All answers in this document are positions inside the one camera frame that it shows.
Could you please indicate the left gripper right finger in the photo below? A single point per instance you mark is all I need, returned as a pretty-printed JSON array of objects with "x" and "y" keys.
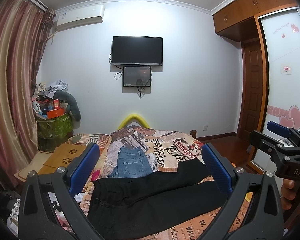
[{"x": 264, "y": 216}]

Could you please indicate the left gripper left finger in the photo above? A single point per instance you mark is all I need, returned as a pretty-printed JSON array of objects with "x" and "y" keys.
[{"x": 37, "y": 218}]

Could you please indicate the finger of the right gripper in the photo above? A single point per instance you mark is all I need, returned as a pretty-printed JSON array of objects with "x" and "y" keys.
[{"x": 279, "y": 129}]

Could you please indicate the black pants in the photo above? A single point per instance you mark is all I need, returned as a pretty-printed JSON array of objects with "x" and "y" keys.
[{"x": 131, "y": 208}]

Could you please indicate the right human hand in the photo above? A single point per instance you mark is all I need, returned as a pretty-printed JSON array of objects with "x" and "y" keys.
[{"x": 288, "y": 193}]

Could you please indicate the white wardrobe sliding door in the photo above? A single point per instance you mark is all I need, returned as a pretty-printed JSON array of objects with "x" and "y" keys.
[{"x": 281, "y": 32}]

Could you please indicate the wooden folding lap table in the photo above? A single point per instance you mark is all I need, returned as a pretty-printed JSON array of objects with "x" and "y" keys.
[{"x": 46, "y": 162}]

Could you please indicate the brown wooden door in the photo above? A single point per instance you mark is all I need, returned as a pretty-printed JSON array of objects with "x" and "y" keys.
[{"x": 252, "y": 88}]

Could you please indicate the green patterned storage box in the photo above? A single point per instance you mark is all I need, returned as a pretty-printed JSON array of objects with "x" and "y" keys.
[{"x": 54, "y": 132}]

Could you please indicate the printed newspaper bed cover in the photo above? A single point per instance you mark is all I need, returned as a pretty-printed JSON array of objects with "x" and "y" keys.
[{"x": 164, "y": 150}]

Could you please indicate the orange box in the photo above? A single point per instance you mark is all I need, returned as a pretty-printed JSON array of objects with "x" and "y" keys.
[{"x": 54, "y": 113}]

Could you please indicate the folded blue jeans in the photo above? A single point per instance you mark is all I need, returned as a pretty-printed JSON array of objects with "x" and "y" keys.
[{"x": 131, "y": 163}]

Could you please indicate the wooden upper cabinets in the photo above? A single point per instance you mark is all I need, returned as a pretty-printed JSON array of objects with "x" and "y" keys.
[{"x": 236, "y": 21}]

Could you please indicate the grey plush toy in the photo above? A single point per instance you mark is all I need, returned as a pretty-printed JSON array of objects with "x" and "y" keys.
[{"x": 65, "y": 97}]

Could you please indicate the pink striped curtain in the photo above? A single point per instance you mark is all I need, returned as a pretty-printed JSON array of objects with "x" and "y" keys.
[{"x": 24, "y": 30}]

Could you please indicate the white air conditioner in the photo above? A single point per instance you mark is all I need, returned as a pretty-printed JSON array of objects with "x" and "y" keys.
[{"x": 79, "y": 17}]

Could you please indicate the small black wall monitor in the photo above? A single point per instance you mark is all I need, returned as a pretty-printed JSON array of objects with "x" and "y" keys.
[{"x": 137, "y": 76}]

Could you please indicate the wall mounted black television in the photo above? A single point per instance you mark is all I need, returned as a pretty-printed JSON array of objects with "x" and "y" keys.
[{"x": 137, "y": 50}]

